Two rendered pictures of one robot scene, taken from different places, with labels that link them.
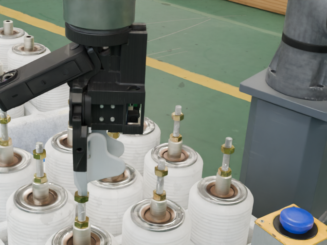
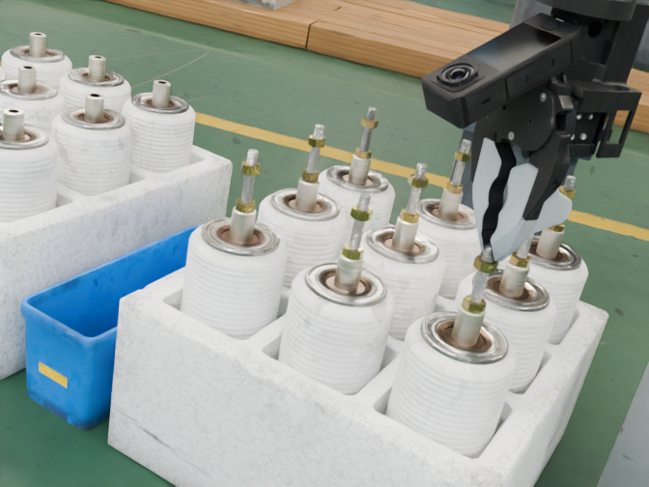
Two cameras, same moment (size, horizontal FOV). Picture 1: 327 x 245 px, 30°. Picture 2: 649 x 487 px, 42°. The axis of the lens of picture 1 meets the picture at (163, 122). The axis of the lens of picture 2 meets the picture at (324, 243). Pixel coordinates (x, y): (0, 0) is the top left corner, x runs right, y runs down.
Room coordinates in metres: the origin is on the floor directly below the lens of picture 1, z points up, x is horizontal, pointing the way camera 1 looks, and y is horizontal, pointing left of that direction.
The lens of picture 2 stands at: (0.12, 0.48, 0.61)
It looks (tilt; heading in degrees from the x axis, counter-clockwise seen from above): 26 degrees down; 334
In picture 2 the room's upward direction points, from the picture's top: 11 degrees clockwise
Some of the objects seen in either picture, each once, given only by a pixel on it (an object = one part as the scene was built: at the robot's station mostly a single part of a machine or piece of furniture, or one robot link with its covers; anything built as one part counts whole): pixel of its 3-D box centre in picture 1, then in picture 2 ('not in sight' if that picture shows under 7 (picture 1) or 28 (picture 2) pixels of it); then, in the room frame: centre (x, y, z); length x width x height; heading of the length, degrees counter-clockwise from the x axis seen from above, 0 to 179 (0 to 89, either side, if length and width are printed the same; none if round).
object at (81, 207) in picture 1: (81, 210); (479, 285); (0.62, 0.09, 0.30); 0.01 x 0.01 x 0.08
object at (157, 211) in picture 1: (158, 207); (514, 278); (0.69, 0.00, 0.26); 0.02 x 0.02 x 0.03
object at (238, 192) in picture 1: (222, 190); (546, 252); (0.76, -0.09, 0.25); 0.08 x 0.08 x 0.01
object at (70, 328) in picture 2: not in sight; (147, 318); (0.96, 0.28, 0.06); 0.30 x 0.11 x 0.12; 128
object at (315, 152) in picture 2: not in sight; (313, 159); (0.88, 0.14, 0.30); 0.01 x 0.01 x 0.08
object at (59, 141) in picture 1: (74, 142); (305, 205); (0.88, 0.14, 0.25); 0.08 x 0.08 x 0.01
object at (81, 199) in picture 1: (81, 196); (486, 264); (0.62, 0.09, 0.32); 0.02 x 0.02 x 0.01; 32
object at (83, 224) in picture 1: (81, 221); (473, 303); (0.62, 0.09, 0.29); 0.02 x 0.02 x 0.01; 32
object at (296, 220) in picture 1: (296, 222); not in sight; (0.60, -0.17, 0.32); 0.04 x 0.04 x 0.02
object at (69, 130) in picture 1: (74, 135); (307, 194); (0.88, 0.14, 0.26); 0.02 x 0.02 x 0.03
